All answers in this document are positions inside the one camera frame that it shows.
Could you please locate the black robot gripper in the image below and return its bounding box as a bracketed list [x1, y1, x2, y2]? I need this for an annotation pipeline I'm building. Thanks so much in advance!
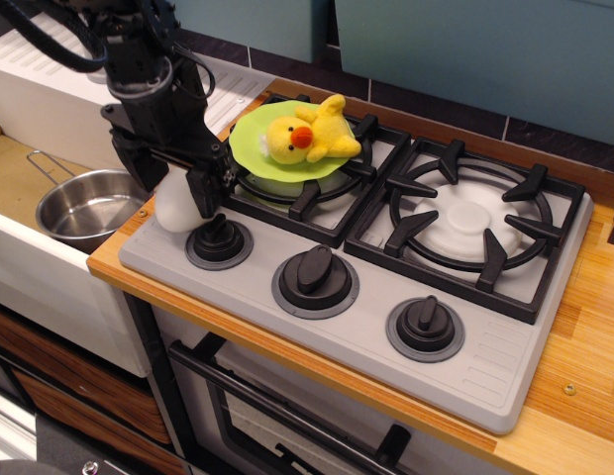
[101, 83, 236, 219]

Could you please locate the white egg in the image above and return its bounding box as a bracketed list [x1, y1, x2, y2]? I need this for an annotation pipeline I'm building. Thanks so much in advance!
[154, 168, 206, 233]

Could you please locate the yellow stuffed duck toy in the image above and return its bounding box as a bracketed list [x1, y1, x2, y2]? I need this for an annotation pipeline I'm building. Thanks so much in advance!
[264, 94, 361, 165]

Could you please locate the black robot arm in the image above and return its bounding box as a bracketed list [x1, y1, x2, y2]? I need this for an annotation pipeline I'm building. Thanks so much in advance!
[0, 1, 234, 219]

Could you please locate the light green plastic plate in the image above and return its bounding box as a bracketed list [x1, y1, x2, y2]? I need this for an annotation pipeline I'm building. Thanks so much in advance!
[229, 100, 350, 183]

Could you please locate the stainless steel pot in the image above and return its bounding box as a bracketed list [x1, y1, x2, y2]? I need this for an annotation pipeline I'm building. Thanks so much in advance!
[36, 169, 152, 254]

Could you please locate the white toy sink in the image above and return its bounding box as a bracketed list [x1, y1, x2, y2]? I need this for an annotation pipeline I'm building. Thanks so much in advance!
[0, 10, 278, 379]

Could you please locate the black left stove knob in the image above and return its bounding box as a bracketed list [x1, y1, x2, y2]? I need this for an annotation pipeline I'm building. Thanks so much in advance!
[185, 214, 254, 271]

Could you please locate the black stove knob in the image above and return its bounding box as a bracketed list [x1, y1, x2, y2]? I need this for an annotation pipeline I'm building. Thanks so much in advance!
[185, 214, 254, 271]
[386, 296, 465, 363]
[271, 244, 359, 320]

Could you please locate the black left burner grate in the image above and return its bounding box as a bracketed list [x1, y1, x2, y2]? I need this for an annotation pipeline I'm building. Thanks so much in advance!
[226, 94, 412, 247]

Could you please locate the black burner grate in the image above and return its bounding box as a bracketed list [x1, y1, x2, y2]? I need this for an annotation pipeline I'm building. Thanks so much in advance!
[345, 139, 592, 324]
[226, 94, 412, 247]

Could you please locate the black middle stove knob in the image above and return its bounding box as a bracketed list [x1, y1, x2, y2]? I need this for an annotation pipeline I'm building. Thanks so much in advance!
[271, 244, 359, 320]

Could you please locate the grey toy stove top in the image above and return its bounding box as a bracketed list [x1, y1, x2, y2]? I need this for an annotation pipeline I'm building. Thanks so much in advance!
[117, 93, 595, 436]

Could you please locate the wooden drawer front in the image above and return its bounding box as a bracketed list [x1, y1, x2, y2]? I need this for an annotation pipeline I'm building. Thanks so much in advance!
[0, 305, 171, 445]

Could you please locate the toy oven door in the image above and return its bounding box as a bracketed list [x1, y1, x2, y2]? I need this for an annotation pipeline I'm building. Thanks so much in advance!
[166, 333, 499, 474]

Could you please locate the black right stove knob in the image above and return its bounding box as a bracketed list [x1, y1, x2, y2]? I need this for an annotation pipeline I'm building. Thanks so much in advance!
[386, 296, 465, 363]

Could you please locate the black right burner grate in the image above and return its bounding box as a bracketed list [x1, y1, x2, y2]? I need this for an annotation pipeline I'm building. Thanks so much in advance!
[345, 139, 592, 324]

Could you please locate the black oven door handle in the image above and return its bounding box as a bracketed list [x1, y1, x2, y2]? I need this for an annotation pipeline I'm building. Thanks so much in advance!
[168, 340, 410, 474]

